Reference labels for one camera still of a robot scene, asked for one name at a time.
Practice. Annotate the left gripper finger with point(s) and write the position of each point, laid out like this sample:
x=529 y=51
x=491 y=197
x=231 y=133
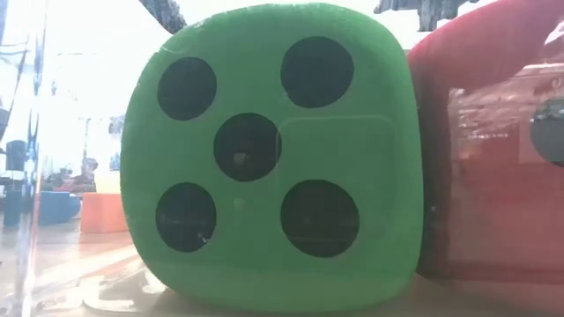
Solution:
x=165 y=15

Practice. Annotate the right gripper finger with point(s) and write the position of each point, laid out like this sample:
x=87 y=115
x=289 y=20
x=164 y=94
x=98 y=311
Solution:
x=429 y=11

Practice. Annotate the red foam die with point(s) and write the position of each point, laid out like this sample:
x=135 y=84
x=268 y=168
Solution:
x=484 y=198

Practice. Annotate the blue single-stud block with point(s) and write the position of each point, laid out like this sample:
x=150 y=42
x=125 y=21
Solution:
x=57 y=208

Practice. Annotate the green foam die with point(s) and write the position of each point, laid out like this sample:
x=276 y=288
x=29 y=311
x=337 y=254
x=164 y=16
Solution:
x=264 y=282

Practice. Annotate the orange angled block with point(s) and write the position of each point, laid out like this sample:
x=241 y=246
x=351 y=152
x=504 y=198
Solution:
x=103 y=213

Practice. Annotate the clear plastic bin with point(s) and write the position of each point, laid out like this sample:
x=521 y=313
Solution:
x=66 y=282

